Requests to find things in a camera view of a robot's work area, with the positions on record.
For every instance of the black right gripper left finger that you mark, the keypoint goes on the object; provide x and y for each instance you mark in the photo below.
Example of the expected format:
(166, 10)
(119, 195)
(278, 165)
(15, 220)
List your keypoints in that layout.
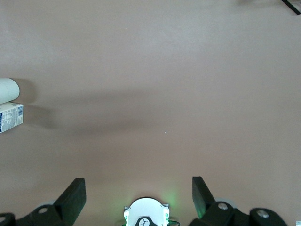
(70, 200)

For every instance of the blue white milk carton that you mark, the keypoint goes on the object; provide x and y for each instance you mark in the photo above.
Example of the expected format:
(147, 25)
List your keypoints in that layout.
(10, 117)

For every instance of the white ceramic mug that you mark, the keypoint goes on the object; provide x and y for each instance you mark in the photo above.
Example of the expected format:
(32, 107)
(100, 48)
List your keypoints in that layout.
(8, 90)

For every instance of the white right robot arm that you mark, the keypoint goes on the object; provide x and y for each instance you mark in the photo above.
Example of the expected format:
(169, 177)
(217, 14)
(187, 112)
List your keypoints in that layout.
(145, 212)

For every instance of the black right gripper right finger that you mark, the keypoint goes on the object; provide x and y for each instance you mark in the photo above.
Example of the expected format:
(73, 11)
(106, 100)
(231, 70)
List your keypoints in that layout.
(202, 200)

